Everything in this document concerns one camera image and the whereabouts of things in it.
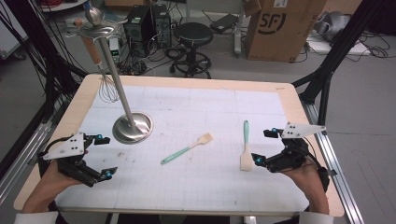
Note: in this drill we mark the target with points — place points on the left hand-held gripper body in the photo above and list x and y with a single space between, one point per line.
67 147

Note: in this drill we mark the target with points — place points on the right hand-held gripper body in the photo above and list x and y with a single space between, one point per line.
299 130

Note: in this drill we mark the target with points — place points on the metal utensil stand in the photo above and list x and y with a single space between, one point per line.
120 90

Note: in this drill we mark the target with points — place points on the person's left hand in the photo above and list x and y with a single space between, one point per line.
54 179

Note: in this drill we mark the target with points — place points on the person's right hand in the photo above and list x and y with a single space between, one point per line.
306 179

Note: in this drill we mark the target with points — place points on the black tape piece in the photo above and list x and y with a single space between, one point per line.
332 172

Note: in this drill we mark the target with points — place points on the white device with green display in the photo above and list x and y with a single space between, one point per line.
114 49

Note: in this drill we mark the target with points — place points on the cardboard box with black logo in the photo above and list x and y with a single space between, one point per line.
280 40

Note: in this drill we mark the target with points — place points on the white floor board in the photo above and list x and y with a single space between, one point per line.
342 48

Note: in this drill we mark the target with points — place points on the grey bag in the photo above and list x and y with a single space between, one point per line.
333 23

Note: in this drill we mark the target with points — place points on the black computer tower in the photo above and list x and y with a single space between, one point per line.
162 25
138 31

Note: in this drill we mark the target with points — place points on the black flat device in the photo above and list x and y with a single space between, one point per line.
224 22

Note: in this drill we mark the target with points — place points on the white cabinet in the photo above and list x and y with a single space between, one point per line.
9 37

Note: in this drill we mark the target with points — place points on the black round stool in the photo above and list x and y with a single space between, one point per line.
193 34

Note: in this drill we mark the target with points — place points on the white round table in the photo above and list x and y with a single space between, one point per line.
62 4

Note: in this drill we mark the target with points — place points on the aluminium rail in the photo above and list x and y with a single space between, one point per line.
342 174
18 161

